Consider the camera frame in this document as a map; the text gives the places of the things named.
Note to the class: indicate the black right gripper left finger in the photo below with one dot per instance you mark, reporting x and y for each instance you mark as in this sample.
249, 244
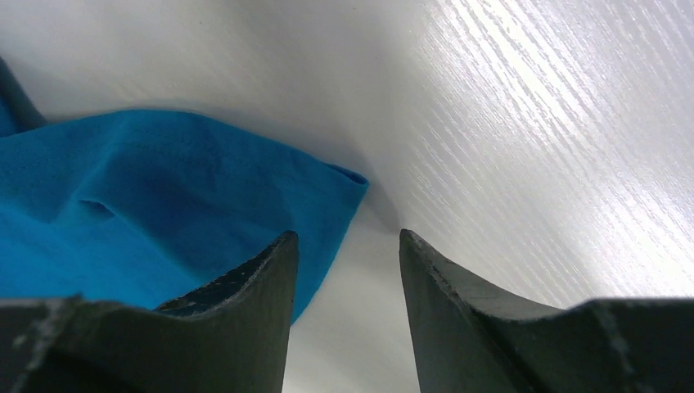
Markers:
230, 335

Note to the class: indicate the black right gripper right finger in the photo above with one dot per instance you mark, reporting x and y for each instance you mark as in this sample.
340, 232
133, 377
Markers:
469, 335

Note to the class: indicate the blue t-shirt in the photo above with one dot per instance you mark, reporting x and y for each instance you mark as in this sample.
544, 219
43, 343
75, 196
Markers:
144, 205

